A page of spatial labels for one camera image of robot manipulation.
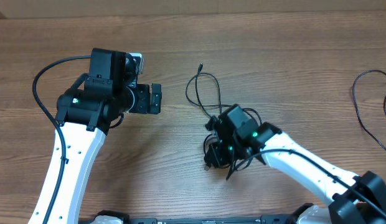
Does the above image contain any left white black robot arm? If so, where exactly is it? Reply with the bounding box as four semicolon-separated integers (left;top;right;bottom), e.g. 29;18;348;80
29;48;162;223

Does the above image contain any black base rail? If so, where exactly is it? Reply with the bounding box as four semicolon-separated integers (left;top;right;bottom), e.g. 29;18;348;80
96;203;313;224

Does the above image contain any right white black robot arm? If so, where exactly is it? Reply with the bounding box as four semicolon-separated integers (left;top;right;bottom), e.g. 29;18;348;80
204;105;386;223

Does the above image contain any black usb cable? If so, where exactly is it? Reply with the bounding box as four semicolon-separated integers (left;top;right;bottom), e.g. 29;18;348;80
185;63;264;125

